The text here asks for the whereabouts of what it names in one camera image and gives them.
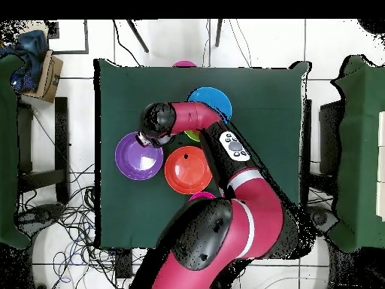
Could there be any small pink bowl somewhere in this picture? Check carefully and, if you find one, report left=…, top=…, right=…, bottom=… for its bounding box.
left=188, top=191, right=217, bottom=202

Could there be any blue bowl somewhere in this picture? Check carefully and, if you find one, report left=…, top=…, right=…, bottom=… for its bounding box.
left=186, top=87, right=233, bottom=124

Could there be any floor cable tangle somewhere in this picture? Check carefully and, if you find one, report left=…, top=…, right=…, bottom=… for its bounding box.
left=17, top=163, right=145, bottom=289

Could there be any black stool frame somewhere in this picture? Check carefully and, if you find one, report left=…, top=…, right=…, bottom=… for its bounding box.
left=300, top=99, right=346, bottom=196
left=17, top=96, right=71, bottom=205

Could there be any black framed board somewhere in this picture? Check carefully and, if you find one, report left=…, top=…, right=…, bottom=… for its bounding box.
left=47, top=19, right=90, bottom=56

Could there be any green cloth side table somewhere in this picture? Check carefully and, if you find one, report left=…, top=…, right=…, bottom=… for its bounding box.
left=0, top=53, right=32, bottom=250
left=326, top=53, right=385, bottom=254

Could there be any cardboard box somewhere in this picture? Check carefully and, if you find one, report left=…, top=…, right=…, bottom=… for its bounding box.
left=22, top=49, right=65, bottom=104

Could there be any blue fabric bag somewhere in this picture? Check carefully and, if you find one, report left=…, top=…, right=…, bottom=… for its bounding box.
left=0, top=29, right=50, bottom=93

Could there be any dark green table cloth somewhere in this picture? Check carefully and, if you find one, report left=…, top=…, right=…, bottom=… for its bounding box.
left=93, top=57, right=312, bottom=251

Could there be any black tripod leg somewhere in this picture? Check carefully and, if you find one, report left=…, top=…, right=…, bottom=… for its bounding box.
left=126, top=19, right=150, bottom=54
left=214, top=19, right=224, bottom=48

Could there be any black power adapter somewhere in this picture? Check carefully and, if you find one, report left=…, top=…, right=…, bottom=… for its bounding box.
left=114, top=248, right=134, bottom=280

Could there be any green bowl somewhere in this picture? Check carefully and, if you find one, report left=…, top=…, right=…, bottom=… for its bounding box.
left=183, top=129, right=202, bottom=143

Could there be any purple bowl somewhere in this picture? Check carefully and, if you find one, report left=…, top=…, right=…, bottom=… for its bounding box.
left=114, top=131, right=165, bottom=181

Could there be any orange bowl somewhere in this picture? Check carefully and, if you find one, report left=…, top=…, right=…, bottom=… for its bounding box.
left=164, top=145, right=214, bottom=195

